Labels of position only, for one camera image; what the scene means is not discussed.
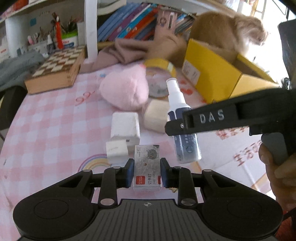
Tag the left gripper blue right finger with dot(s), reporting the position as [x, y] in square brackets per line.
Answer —
[165, 172]

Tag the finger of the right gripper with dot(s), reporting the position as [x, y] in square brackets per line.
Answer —
[210, 118]

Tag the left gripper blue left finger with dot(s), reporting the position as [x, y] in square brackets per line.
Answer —
[129, 172]

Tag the staple box with cat picture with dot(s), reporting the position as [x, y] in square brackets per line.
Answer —
[147, 171]

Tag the small white plug adapter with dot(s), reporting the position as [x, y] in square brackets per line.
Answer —
[117, 151]

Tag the white blue spray bottle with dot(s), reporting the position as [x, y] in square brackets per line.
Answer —
[186, 145]

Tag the large white charger block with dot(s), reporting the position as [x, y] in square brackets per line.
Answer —
[125, 126]

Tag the person's right hand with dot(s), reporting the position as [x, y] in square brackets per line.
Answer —
[282, 178]

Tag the yellow cardboard box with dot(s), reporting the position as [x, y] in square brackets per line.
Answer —
[219, 74]

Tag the yellow tape roll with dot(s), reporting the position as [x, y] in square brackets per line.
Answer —
[157, 72]

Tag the pink plush toy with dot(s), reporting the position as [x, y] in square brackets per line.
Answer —
[127, 90]

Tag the orange fluffy cat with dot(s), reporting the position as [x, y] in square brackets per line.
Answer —
[234, 33]

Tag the mauve cloth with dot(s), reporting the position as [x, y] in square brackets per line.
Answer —
[124, 51]

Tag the pink cylindrical holder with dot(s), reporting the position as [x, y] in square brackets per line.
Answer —
[166, 21]

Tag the wooden chess board box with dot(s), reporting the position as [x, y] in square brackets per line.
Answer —
[58, 71]

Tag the row of colourful books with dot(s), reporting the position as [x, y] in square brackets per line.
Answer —
[138, 21]

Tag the white green pen cup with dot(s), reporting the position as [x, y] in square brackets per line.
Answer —
[70, 40]

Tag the grey cloth pile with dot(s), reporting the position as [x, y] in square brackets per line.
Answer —
[15, 71]

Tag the red bottle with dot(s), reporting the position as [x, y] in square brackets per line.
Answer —
[59, 36]

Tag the white shelf post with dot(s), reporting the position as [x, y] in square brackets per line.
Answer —
[90, 18]

